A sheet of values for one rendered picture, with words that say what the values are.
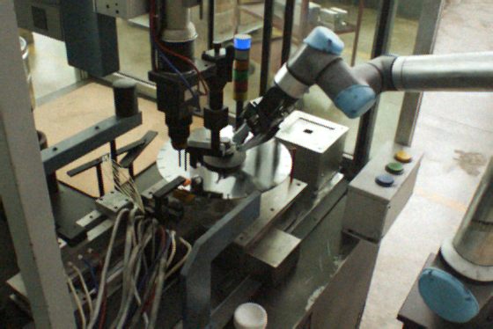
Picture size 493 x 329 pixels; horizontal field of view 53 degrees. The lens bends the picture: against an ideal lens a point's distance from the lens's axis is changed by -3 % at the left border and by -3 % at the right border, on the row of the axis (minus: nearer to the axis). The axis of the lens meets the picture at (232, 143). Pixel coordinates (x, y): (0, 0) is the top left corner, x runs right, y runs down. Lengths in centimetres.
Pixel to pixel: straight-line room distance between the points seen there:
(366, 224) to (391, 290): 102
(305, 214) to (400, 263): 114
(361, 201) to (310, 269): 21
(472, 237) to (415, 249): 162
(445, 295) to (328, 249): 39
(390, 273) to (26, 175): 204
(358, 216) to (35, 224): 93
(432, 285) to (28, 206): 75
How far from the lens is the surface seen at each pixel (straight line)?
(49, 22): 123
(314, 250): 132
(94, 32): 101
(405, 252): 254
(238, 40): 142
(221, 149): 114
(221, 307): 115
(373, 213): 131
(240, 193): 114
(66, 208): 134
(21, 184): 53
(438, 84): 106
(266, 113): 111
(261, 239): 122
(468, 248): 99
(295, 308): 117
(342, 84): 103
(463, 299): 102
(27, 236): 57
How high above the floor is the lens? 162
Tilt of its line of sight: 31 degrees down
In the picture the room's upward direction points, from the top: 2 degrees clockwise
